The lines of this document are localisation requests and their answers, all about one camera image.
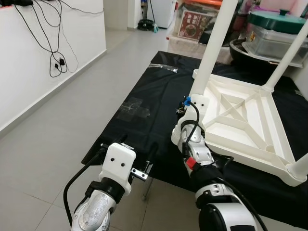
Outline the clear plastic storage box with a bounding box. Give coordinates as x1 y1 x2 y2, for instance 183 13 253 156
243 22 308 66

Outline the clear tape cross patch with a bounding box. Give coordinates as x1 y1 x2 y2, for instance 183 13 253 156
118 96 151 120

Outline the clear tape strip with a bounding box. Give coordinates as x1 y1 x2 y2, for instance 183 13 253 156
149 63 179 74

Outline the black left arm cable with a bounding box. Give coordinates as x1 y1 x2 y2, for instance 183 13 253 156
63 144 109 227

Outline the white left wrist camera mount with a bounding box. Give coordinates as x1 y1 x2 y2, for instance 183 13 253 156
100 143 137 186

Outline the beige woven cloth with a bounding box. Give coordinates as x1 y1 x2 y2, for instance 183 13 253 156
167 36 232 64

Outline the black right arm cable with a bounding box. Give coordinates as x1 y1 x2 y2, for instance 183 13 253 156
182 103 268 231

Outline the black tablecloth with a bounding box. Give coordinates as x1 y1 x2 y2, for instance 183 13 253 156
82 51 308 230

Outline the orange rimmed container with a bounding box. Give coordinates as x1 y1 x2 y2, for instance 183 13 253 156
185 0 224 8

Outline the white plastic children table top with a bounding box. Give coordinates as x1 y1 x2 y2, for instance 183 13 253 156
192 69 308 187

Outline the green plastic lid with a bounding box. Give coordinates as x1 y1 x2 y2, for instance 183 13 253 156
248 9 307 34

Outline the black floor appliance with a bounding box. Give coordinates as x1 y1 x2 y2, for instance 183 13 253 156
137 19 158 33

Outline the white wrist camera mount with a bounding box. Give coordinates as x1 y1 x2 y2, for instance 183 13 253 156
100 143 137 186
172 94 209 145

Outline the black wire basket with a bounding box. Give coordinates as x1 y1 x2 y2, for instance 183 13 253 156
0 0 33 8

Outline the white refrigerator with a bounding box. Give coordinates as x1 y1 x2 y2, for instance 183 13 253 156
153 0 177 29

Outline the metal folding table frame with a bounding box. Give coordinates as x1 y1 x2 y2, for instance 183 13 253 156
143 177 152 201

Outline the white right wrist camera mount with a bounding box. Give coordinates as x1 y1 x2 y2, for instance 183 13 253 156
172 94 209 145

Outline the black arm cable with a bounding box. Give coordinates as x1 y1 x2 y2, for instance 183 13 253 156
63 144 109 227
182 103 268 231

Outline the red printed carton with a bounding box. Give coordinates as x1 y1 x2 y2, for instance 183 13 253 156
177 10 215 41

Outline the black wok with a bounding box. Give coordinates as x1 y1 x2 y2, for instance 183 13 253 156
229 38 308 74

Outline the black wall power cable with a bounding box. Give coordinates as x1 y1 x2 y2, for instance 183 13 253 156
14 0 104 78

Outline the shiny dark metal pan lid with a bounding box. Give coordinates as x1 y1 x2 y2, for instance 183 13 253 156
212 10 250 47

